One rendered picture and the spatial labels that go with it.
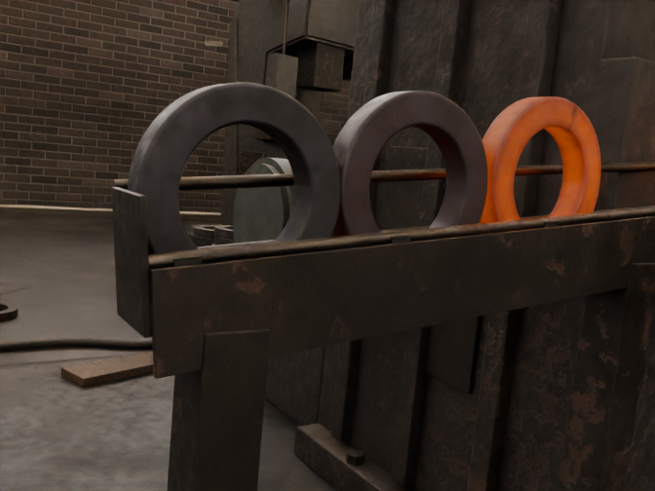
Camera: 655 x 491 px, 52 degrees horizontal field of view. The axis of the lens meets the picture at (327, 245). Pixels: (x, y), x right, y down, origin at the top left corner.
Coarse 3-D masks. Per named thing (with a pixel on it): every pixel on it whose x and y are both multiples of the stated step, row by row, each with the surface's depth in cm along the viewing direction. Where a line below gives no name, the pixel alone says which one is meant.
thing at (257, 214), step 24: (264, 168) 201; (288, 168) 198; (240, 192) 215; (264, 192) 201; (288, 192) 193; (240, 216) 215; (264, 216) 201; (288, 216) 192; (240, 240) 215; (264, 240) 201; (288, 360) 179; (312, 360) 169; (288, 384) 179; (312, 384) 169; (288, 408) 179; (312, 408) 168
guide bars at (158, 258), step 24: (552, 216) 75; (576, 216) 76; (600, 216) 78; (624, 216) 81; (312, 240) 58; (336, 240) 59; (360, 240) 60; (384, 240) 62; (408, 240) 63; (168, 264) 51; (192, 264) 52
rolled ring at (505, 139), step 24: (552, 96) 74; (504, 120) 72; (528, 120) 72; (552, 120) 74; (576, 120) 76; (504, 144) 70; (576, 144) 78; (504, 168) 71; (576, 168) 79; (600, 168) 80; (504, 192) 72; (576, 192) 80; (504, 216) 72
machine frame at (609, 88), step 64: (384, 0) 136; (448, 0) 120; (512, 0) 111; (576, 0) 101; (640, 0) 100; (384, 64) 138; (448, 64) 120; (512, 64) 111; (576, 64) 101; (640, 64) 93; (640, 128) 96; (384, 192) 138; (640, 192) 98; (512, 320) 108; (576, 320) 100; (384, 384) 139; (448, 384) 122; (512, 384) 111; (320, 448) 148; (384, 448) 139; (448, 448) 123; (512, 448) 110; (640, 448) 109
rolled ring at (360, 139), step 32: (384, 96) 64; (416, 96) 64; (352, 128) 62; (384, 128) 63; (448, 128) 67; (352, 160) 61; (448, 160) 70; (480, 160) 70; (352, 192) 62; (448, 192) 71; (480, 192) 70; (352, 224) 62; (448, 224) 70
